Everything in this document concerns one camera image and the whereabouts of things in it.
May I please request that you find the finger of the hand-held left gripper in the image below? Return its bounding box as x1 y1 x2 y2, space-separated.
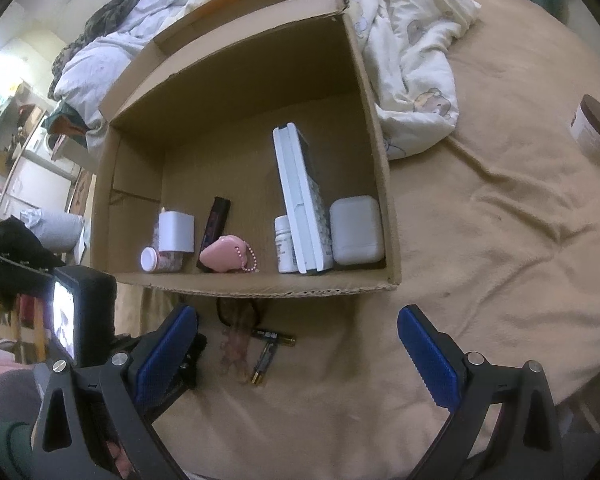
172 332 208 396

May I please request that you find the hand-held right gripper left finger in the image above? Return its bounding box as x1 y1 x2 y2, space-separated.
30 304 200 480

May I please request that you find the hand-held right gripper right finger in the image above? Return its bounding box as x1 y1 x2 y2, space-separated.
397 305 565 480

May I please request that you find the white bottle with pink label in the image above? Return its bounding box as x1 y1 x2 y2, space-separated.
140 246 185 275

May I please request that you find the pink heart-shaped keychain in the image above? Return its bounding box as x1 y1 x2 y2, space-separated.
200 233 259 274

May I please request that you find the white charger block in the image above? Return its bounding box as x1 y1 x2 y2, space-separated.
158 210 196 253

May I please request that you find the small black rectangular case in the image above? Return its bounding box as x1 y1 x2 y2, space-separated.
196 196 232 271

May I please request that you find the white bottle with blue label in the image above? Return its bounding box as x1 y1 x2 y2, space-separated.
274 215 301 274

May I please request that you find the white earbuds case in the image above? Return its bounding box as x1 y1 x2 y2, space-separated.
329 195 385 265

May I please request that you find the white remote control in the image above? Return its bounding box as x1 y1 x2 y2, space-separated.
272 121 336 276

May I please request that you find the cardboard box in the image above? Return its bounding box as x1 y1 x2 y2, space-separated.
91 0 402 300

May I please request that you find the person's left forearm green sleeve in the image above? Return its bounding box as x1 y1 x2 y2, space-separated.
0 420 36 480

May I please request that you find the person's left hand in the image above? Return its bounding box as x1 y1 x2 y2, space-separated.
104 437 133 480

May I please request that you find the grey bundle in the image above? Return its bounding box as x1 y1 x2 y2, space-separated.
20 208 83 253

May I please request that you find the black cloth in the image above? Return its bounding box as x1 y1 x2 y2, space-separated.
0 216 66 311

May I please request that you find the white cabinet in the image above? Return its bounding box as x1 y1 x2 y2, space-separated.
0 105 101 216

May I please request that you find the teal cloth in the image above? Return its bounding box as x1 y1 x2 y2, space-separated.
47 110 88 136

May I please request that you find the white jar with brown lid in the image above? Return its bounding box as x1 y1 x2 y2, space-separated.
569 94 600 159

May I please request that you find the cream bear-printed blanket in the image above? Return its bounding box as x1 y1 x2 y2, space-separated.
187 0 482 161

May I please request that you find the camouflage blanket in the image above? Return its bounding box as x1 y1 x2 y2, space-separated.
50 0 151 101

